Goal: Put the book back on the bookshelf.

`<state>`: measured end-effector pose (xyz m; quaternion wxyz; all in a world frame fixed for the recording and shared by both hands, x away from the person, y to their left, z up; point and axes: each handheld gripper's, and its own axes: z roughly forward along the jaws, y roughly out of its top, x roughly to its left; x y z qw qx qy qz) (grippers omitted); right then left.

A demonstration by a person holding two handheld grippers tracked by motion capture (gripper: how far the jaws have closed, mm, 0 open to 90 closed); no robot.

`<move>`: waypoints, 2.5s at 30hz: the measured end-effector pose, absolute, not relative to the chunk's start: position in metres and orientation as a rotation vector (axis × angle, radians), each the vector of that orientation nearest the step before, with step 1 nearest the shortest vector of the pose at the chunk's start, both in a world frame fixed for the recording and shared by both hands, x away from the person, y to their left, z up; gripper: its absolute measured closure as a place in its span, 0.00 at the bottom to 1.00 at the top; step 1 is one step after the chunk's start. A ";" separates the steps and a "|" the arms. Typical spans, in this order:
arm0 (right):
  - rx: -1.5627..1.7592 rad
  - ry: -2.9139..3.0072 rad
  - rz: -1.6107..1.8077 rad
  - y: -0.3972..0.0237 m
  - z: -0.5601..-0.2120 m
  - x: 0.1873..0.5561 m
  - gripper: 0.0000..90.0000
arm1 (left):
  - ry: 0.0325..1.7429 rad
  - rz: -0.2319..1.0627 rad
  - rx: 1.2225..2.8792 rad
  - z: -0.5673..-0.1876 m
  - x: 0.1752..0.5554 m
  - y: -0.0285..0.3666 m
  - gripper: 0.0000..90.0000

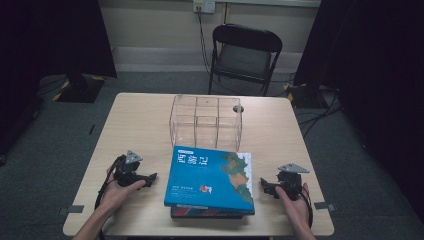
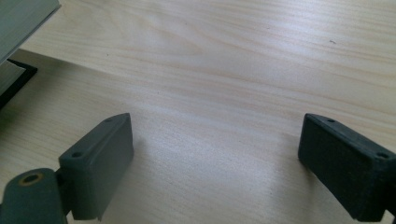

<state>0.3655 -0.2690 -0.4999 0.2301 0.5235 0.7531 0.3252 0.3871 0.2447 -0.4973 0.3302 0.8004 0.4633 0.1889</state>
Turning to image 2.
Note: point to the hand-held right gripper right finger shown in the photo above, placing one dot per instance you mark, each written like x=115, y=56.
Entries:
x=348, y=174

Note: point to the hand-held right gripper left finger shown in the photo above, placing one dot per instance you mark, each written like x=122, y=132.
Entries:
x=96, y=168

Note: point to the red illustrated book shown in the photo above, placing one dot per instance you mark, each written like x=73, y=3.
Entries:
x=9, y=79

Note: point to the thick blue book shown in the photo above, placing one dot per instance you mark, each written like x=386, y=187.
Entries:
x=18, y=25

